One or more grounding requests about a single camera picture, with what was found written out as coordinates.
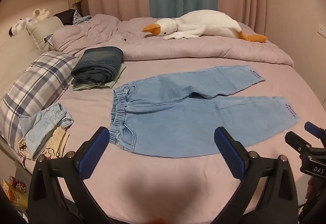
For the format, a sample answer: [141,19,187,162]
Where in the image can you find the yellow snack packet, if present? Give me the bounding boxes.
[2,179,28,208]

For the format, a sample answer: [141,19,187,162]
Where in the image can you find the small white plush toy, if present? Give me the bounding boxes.
[25,9,51,23]

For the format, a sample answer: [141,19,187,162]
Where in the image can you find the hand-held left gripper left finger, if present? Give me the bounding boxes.
[27,127,112,224]

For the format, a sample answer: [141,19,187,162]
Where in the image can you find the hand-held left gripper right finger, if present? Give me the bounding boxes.
[214,127,298,224]

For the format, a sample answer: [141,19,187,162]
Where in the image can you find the folded dark blue jeans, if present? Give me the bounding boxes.
[71,46,124,86]

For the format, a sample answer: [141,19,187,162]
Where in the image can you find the cream printed cloth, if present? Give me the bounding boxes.
[17,126,70,161]

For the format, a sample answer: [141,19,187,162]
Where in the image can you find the light blue denim pants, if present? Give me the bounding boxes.
[109,65,300,158]

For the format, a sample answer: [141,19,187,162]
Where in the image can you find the bed with pink sheet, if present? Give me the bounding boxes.
[0,14,326,224]

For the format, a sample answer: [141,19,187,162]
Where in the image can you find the crumpled light denim shorts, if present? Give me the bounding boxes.
[19,102,74,161]

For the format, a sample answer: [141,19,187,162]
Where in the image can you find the pink duvet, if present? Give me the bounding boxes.
[51,14,294,68]

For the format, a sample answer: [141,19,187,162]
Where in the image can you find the blue plaid shirt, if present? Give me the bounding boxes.
[73,10,93,25]

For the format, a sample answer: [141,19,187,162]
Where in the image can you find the white goose plush toy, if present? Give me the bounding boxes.
[142,10,268,43]

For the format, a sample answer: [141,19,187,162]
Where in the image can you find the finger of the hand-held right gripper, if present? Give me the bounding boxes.
[285,131,313,156]
[304,121,326,141]

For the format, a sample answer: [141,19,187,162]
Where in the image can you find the dark crumpled clothing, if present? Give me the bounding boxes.
[53,9,79,25]

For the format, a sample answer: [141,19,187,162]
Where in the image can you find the red snack packet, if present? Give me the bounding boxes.
[8,176,27,192]

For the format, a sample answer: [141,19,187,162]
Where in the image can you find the beige pillow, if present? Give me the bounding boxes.
[25,16,64,52]

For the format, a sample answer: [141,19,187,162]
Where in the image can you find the white spotted dog plush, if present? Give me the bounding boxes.
[9,19,27,36]

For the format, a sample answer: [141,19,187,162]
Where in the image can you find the beige padded headboard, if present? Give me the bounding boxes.
[0,3,51,102]

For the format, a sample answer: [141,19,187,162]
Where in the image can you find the plaid pillow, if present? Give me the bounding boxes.
[0,51,80,147]

